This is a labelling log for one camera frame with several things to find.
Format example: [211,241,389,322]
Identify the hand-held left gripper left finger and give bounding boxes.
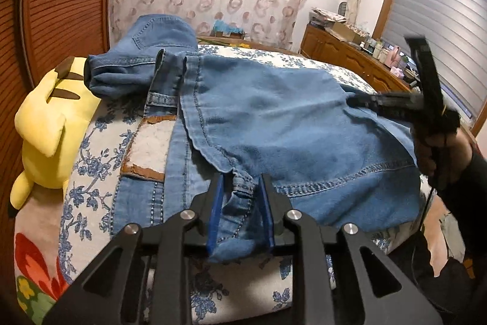
[42,173,225,325]

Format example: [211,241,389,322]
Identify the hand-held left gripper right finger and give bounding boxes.
[259,173,444,325]

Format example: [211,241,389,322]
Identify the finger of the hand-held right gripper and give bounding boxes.
[347,92,419,121]

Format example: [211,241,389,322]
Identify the light blue denim pants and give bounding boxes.
[114,49,421,265]

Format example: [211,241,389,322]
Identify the person's right forearm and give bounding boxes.
[437,149,487,204]

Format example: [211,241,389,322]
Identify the person's right hand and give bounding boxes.
[413,125,473,193]

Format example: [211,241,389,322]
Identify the pink bottle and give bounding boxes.
[386,45,401,67]

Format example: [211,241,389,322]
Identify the row of toiletry bottles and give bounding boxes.
[366,37,392,60]

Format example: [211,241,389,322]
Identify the long wooden cabinet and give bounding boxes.
[300,23,478,137]

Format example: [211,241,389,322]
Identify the white blue floral sheet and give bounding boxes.
[57,43,424,325]

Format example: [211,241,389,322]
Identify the cardboard box with blue cloth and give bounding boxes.
[212,19,245,41]

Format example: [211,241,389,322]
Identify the folded blue denim jeans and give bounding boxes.
[84,13,198,99]

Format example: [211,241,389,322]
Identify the yellow plush toy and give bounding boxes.
[9,56,102,220]

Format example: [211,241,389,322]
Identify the brown louvered wooden wardrobe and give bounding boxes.
[0,0,119,196]

